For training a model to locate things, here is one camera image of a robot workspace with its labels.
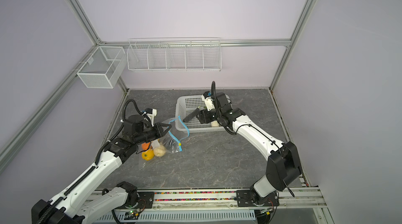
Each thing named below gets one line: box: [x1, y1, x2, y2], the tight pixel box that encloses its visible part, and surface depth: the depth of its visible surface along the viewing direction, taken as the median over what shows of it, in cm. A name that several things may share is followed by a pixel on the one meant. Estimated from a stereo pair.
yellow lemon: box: [141, 148, 155, 161], surface depth 85 cm
